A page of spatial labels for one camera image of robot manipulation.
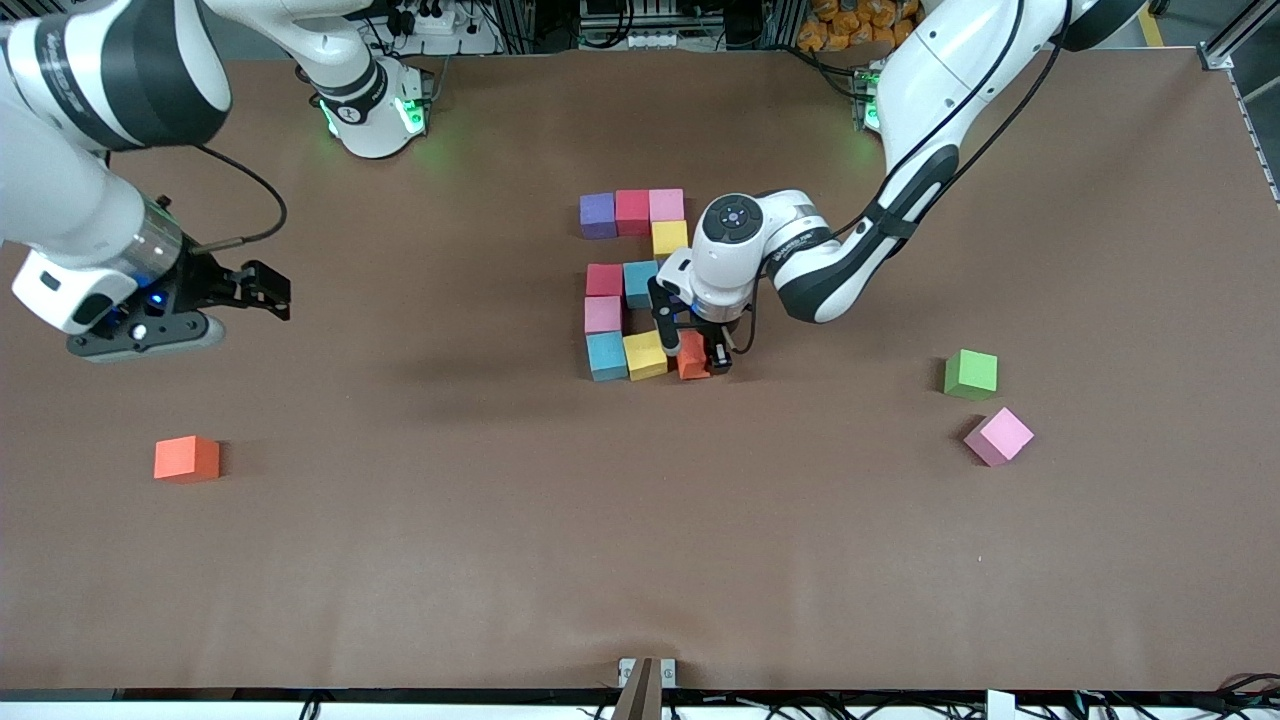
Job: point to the blue foam cube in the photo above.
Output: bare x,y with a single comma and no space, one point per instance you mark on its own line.
607,357
638,283

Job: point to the yellow foam cube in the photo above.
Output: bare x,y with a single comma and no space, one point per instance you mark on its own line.
645,356
670,238

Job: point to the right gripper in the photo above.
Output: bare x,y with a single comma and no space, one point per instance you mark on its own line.
203,281

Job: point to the white label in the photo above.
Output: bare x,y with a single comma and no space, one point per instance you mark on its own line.
1000,706

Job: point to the long white socket strip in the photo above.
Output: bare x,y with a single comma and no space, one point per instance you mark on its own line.
650,40

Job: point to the aluminium frame beam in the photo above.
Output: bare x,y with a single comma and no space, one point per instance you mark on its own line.
1245,25

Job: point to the brown post with metal brackets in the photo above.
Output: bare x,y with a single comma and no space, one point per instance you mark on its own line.
645,695

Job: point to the pink foam cube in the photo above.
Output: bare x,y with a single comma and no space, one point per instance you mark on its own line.
603,315
666,205
998,437

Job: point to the orange foam cube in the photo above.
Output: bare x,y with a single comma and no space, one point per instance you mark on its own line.
186,459
692,362

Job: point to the brown table mat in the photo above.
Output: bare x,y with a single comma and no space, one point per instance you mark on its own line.
640,560

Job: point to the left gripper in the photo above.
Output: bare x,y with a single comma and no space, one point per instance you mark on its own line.
716,353

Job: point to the red foam cube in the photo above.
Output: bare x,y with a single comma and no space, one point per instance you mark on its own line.
604,280
633,212

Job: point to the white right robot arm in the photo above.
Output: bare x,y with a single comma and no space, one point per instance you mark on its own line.
100,90

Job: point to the green foam cube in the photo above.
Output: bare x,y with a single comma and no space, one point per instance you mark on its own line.
970,374

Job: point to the metal corner bracket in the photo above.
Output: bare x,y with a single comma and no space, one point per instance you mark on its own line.
1215,58

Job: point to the orange bag heap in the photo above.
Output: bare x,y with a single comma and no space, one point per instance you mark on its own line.
860,25

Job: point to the dark indigo foam cube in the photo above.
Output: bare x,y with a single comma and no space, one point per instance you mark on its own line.
598,217

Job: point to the white power strip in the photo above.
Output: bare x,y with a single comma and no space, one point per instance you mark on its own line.
440,25

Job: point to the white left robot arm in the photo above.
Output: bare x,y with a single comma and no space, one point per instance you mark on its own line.
830,260

